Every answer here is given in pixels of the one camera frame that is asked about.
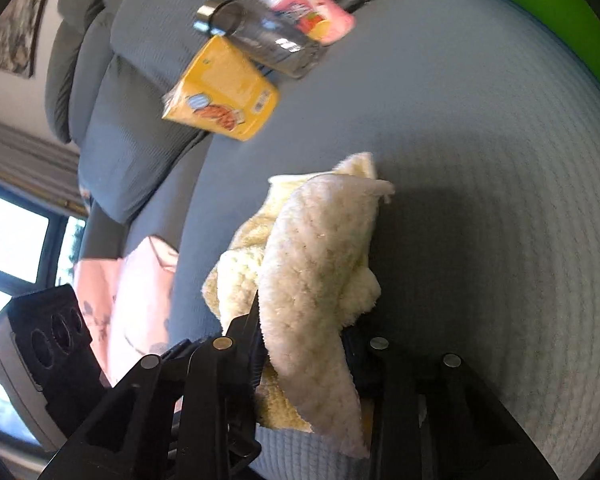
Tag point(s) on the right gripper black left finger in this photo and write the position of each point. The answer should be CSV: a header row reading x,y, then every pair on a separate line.
x,y
188,414

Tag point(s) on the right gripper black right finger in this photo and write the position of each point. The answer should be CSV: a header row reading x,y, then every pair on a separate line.
x,y
433,417

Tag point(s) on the yellow white fluffy towel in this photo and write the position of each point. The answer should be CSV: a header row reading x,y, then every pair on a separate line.
x,y
302,258

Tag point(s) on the pink floral garment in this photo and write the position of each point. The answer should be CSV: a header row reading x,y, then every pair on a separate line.
x,y
126,304

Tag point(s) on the black framed window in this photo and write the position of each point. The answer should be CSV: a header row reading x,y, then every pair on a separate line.
x,y
38,248

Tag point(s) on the striped grey curtain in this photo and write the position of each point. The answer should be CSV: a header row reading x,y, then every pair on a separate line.
x,y
40,171

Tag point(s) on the grey fabric sofa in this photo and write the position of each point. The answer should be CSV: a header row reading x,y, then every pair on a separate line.
x,y
485,123

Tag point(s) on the framed landscape painting near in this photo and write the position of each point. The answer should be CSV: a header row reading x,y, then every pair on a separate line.
x,y
20,24

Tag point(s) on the yellow paper food cup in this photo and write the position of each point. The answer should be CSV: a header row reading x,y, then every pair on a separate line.
x,y
221,92

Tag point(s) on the clear bottle steel cap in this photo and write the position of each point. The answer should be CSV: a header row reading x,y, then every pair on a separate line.
x,y
262,35

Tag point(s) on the pink gum jar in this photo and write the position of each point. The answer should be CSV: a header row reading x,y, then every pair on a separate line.
x,y
324,21

